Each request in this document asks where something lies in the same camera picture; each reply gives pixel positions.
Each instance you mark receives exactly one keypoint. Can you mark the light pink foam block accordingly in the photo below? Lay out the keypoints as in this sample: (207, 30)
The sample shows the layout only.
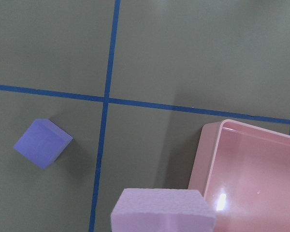
(162, 210)

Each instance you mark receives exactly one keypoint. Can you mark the pink plastic bin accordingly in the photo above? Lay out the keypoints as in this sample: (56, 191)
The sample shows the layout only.
(243, 172)

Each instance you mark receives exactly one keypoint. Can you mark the purple foam block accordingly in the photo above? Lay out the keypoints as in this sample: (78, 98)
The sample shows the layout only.
(42, 142)

